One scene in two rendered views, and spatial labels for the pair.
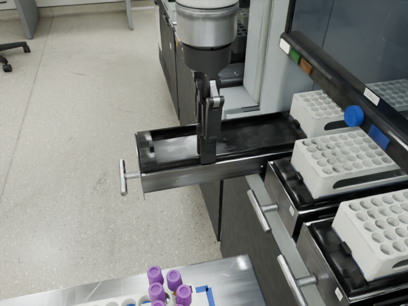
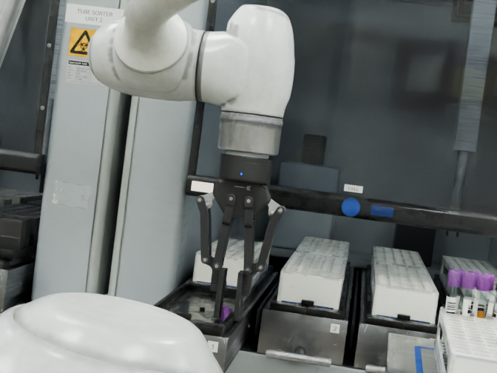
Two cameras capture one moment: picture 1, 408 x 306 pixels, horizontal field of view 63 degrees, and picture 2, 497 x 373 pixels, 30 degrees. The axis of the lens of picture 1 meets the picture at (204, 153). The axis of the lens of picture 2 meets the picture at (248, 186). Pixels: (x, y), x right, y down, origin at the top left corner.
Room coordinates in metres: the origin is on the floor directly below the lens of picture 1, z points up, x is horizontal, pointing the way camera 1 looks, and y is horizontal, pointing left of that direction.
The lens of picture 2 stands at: (0.02, 1.24, 1.07)
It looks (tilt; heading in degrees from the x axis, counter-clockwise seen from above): 3 degrees down; 291
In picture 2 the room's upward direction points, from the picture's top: 7 degrees clockwise
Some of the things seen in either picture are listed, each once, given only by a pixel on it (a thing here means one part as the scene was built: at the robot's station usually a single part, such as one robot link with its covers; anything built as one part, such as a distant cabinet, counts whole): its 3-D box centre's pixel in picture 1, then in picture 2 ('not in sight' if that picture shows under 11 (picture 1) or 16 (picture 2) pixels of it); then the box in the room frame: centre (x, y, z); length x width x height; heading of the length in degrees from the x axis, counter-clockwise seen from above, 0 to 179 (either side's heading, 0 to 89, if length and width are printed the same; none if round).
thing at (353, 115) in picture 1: (353, 116); (350, 207); (0.39, -0.21, 0.98); 0.03 x 0.01 x 0.03; 14
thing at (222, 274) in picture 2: (204, 138); (220, 292); (0.51, 0.00, 0.84); 0.03 x 0.01 x 0.07; 104
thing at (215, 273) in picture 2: not in sight; (210, 272); (0.53, 0.00, 0.87); 0.03 x 0.01 x 0.05; 14
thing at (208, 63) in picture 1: (206, 67); (242, 186); (0.50, 0.00, 1.00); 0.08 x 0.07 x 0.09; 14
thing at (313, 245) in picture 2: not in sight; (322, 260); (0.54, -0.63, 0.83); 0.30 x 0.10 x 0.06; 104
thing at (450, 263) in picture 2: not in sight; (470, 281); (0.24, -0.70, 0.83); 0.30 x 0.10 x 0.06; 104
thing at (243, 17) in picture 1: (240, 20); not in sight; (1.14, -0.12, 0.85); 0.12 x 0.02 x 0.06; 13
